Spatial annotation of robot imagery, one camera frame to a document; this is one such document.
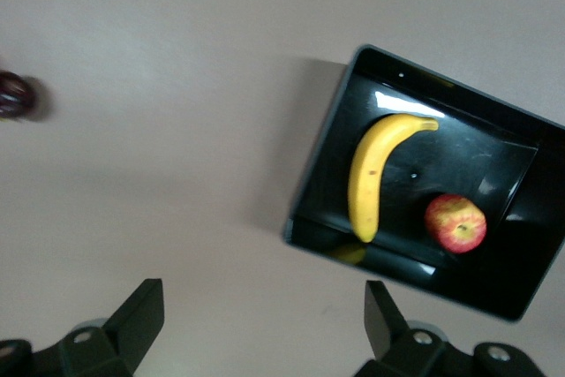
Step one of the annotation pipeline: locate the table cover mat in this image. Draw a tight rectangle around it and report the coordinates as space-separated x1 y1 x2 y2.
0 0 565 377

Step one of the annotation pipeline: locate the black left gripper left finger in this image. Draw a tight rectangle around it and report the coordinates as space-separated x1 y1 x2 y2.
0 278 165 377

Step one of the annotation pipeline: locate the yellow banana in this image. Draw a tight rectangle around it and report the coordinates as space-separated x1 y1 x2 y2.
347 112 441 244

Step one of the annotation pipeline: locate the dark red plum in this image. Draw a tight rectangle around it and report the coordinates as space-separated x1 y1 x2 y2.
0 68 40 121

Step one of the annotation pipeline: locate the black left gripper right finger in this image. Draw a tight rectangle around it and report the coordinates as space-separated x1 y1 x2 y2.
352 280 538 377

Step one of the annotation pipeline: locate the red yellow apple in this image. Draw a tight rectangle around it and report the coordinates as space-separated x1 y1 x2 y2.
424 193 488 255

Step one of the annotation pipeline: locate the black plastic box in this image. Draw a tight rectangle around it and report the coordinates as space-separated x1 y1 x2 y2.
282 44 565 323

